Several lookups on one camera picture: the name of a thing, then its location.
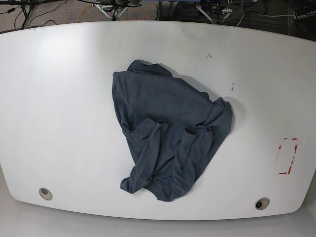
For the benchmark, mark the right table cable grommet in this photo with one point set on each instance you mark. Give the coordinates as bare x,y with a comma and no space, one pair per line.
262,203

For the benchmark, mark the table cable grommet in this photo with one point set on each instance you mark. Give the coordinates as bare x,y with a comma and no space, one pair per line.
45,194
262,203

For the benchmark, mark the red tape rectangle marking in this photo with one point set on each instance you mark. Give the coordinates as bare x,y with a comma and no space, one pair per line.
286,155

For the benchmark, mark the left table cable grommet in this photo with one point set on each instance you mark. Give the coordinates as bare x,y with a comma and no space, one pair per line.
45,194

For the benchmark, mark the dark blue T-shirt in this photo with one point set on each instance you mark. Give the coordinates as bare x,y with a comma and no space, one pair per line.
172,129

